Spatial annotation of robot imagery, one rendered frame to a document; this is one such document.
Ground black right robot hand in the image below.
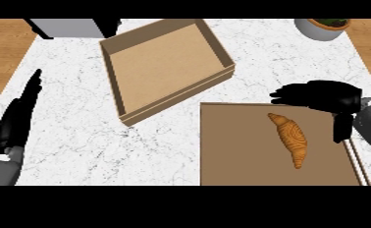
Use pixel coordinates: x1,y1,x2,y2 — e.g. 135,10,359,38
268,80,364,144

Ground golden brown croissant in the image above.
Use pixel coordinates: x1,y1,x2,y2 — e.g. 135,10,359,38
267,112,309,170

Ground brown flat tray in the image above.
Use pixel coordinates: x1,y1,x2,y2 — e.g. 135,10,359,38
199,101,371,187

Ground open cardboard box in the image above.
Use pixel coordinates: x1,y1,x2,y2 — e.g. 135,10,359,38
99,19,237,128

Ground grey potted plant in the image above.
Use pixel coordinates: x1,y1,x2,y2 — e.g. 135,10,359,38
293,19,352,42

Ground grey and black appliance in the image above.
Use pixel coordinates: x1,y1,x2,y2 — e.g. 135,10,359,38
24,19,124,40

